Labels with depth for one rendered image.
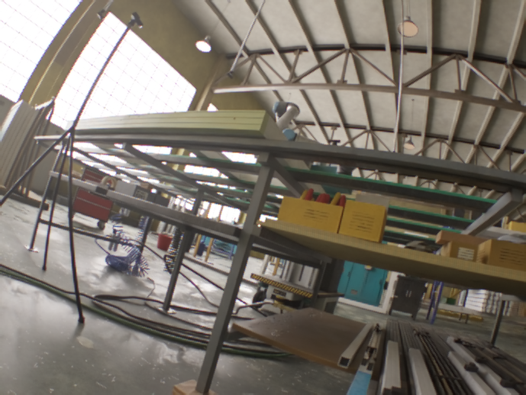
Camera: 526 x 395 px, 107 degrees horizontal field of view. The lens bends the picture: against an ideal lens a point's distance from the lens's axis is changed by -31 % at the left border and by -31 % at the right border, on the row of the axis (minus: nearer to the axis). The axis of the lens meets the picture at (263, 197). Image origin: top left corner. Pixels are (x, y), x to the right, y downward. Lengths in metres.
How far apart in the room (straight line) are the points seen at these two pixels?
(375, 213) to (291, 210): 0.24
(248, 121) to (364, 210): 0.42
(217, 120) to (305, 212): 0.40
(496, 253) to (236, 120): 0.87
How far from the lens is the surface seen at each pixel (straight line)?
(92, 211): 5.14
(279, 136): 0.93
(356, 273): 5.64
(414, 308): 5.39
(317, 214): 0.77
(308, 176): 1.00
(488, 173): 0.73
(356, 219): 0.73
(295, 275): 2.82
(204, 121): 0.95
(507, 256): 0.90
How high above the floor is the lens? 0.54
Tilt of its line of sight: 10 degrees up
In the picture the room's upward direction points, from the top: 17 degrees clockwise
